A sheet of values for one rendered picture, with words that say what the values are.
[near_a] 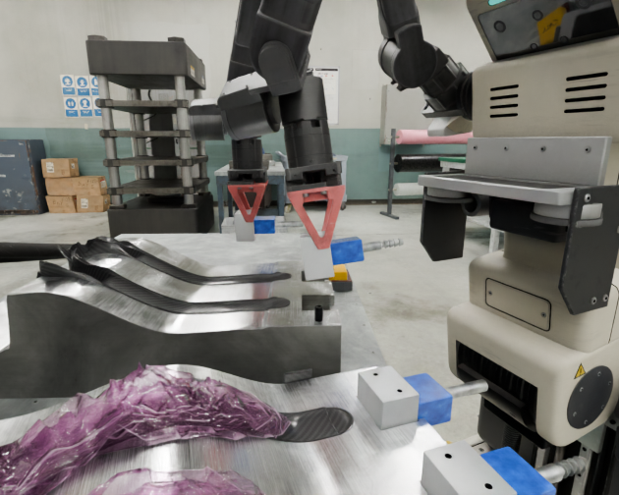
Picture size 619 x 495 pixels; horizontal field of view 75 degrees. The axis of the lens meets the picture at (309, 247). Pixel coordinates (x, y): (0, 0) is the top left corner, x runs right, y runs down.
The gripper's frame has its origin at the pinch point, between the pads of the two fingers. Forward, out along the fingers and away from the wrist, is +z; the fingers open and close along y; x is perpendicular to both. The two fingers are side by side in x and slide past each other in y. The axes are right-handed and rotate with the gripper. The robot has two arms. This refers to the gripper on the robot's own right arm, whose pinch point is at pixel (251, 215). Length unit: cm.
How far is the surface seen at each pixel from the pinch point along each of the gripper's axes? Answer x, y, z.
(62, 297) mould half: -17.1, 36.0, 2.1
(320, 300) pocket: 12.2, 26.6, 7.2
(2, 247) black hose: -46.5, 3.5, 4.6
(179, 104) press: -106, -351, -49
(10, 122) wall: -435, -594, -46
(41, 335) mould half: -20.2, 36.0, 6.7
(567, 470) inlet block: 29, 55, 10
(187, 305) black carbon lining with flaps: -5.9, 27.8, 7.0
